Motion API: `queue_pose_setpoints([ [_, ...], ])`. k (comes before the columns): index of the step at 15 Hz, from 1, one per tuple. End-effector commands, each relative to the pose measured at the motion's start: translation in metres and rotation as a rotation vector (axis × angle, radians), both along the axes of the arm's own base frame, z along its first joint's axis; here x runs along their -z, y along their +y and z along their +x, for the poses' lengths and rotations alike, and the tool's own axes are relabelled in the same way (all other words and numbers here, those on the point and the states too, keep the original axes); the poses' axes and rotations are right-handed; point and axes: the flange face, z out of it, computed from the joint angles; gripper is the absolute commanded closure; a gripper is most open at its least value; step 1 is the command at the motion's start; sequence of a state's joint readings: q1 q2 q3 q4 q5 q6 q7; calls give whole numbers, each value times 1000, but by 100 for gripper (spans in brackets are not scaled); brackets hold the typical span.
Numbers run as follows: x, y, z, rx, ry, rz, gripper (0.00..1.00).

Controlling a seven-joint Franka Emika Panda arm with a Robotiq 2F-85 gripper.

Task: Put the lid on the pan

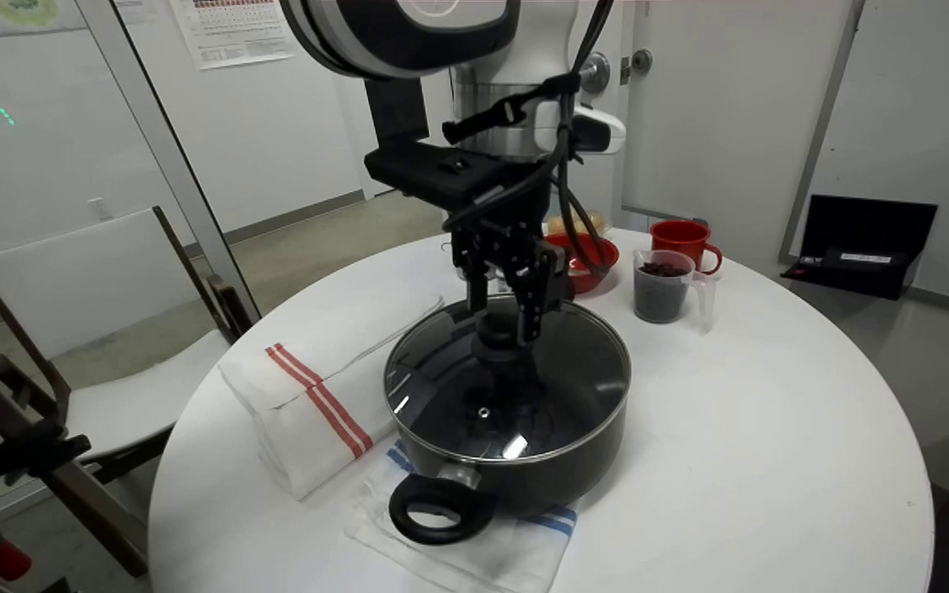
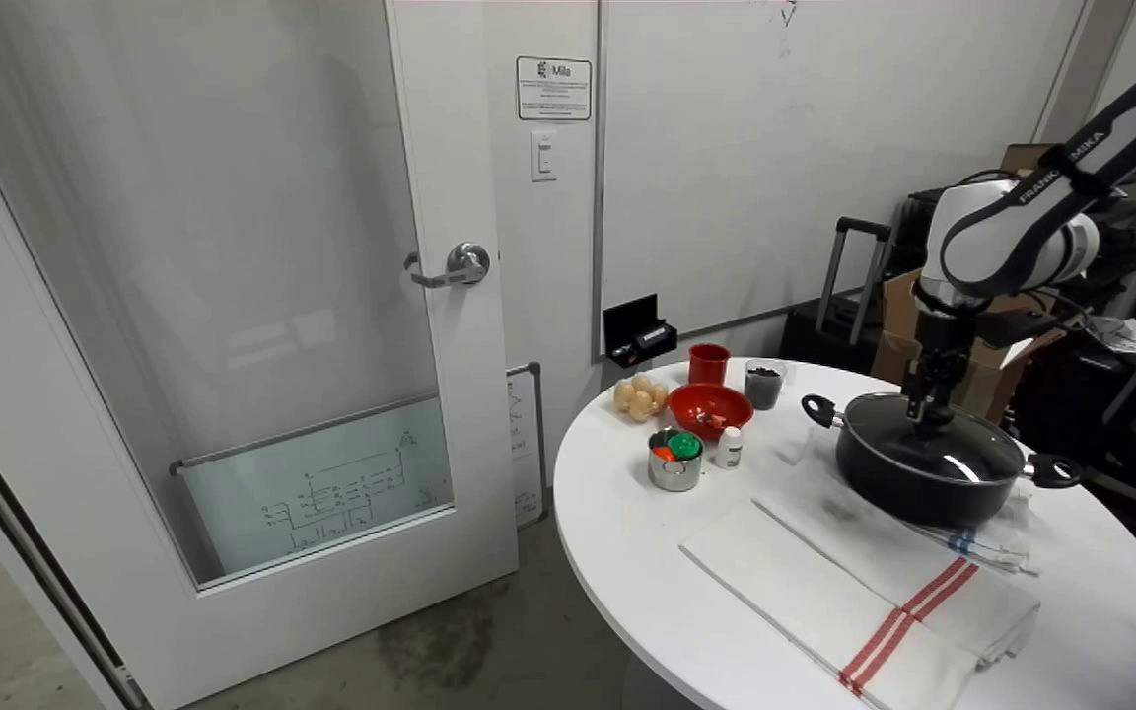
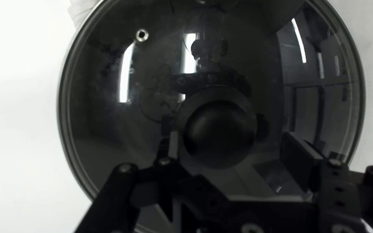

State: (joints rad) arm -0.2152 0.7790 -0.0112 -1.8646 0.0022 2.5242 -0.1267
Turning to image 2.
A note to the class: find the open black case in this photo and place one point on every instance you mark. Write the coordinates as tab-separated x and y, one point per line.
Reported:
634	330

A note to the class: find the red bowl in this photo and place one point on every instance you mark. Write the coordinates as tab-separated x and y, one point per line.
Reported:
708	413

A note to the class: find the white wall sign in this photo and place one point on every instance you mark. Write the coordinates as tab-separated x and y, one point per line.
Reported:
554	90

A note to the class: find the white light switch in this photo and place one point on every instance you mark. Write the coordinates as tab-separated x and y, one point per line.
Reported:
542	155

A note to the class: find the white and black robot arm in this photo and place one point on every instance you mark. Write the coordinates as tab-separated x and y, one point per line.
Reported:
1004	243

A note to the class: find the yellowish bread rolls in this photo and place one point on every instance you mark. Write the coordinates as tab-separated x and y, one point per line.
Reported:
639	397

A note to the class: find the white towel with blue stripes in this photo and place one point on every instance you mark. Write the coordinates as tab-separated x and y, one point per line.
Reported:
988	547

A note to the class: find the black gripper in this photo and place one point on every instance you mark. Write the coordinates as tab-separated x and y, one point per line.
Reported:
933	368

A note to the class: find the brown cardboard box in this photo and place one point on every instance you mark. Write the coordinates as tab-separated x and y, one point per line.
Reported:
988	368

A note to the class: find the red mug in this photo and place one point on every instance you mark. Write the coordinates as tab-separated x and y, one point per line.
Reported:
708	363

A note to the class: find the white door with frosted glass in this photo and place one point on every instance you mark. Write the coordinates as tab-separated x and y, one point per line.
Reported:
198	199

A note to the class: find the clear cup with dark contents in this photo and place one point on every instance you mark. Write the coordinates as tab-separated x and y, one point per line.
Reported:
763	387

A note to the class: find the steel cup with toy vegetables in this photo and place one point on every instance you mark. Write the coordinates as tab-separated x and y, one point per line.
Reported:
672	467

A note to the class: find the white towel with red stripes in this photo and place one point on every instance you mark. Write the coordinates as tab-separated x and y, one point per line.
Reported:
831	593

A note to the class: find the small white bottle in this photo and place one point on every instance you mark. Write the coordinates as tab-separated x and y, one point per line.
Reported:
726	452

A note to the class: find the black cluttered workstation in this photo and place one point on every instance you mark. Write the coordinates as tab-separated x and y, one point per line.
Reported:
1123	381

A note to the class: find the glass lid with black knob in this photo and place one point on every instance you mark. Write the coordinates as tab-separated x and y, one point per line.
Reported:
975	456

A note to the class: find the black cooking pan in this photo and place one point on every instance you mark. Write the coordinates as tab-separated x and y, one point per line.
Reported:
926	495

